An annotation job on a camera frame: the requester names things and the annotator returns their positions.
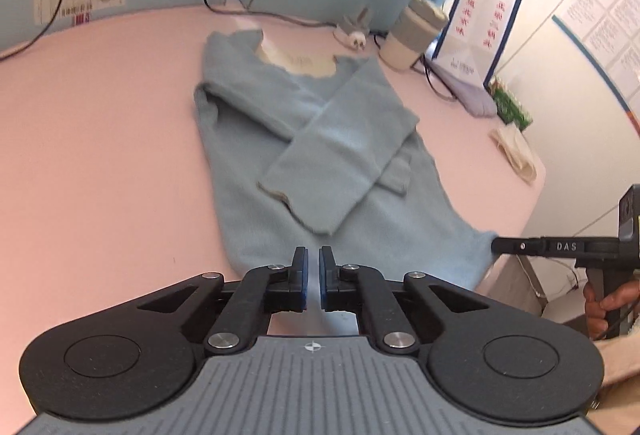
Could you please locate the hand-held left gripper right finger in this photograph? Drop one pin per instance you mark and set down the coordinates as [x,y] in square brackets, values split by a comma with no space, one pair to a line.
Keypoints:
[325,285]

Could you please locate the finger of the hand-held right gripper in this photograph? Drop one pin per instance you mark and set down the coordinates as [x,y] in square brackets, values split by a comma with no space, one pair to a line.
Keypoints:
[520,246]

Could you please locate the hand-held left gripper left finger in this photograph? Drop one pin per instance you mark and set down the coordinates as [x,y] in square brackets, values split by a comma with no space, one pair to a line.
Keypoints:
[301,285]

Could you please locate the person's right hand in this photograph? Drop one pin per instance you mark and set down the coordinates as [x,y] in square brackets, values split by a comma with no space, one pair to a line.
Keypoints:
[612,315]

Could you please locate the cream cloth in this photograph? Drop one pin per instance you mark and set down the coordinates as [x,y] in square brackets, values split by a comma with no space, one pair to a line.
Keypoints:
[517,155]

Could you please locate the green packet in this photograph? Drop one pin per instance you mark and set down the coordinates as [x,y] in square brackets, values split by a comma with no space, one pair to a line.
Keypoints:
[512,107]

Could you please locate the lilac cloth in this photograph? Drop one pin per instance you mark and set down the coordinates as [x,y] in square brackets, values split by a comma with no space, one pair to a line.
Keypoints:
[470,90]

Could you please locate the white and grey tumbler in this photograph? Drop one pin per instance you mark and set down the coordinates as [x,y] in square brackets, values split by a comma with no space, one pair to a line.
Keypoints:
[407,40]

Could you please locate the white paper bag blue trim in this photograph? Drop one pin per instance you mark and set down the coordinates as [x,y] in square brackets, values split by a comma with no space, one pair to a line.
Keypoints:
[475,15]

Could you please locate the white plug-in adapter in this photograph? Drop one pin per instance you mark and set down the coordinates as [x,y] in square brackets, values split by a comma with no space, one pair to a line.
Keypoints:
[356,35]

